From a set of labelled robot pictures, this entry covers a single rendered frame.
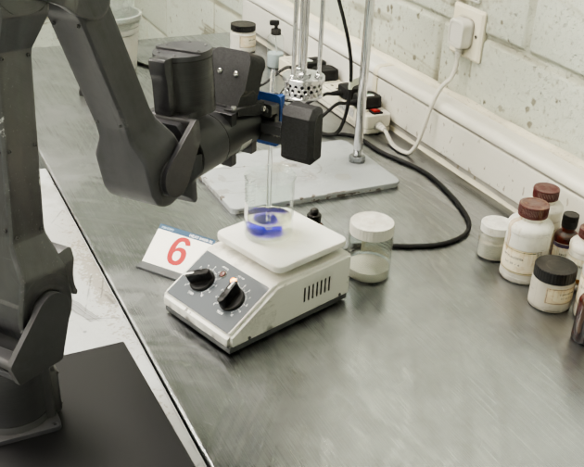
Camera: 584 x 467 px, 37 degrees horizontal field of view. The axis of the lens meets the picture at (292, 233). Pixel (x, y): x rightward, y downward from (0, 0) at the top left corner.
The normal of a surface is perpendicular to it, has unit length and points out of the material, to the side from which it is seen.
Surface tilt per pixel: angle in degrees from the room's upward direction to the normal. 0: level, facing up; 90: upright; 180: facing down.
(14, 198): 86
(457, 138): 90
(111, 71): 86
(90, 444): 4
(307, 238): 0
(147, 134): 58
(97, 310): 0
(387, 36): 90
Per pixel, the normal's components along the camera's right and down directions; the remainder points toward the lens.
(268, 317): 0.69, 0.36
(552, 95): -0.90, 0.16
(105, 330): 0.04, -0.88
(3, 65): 0.85, 0.21
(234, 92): -0.46, 0.02
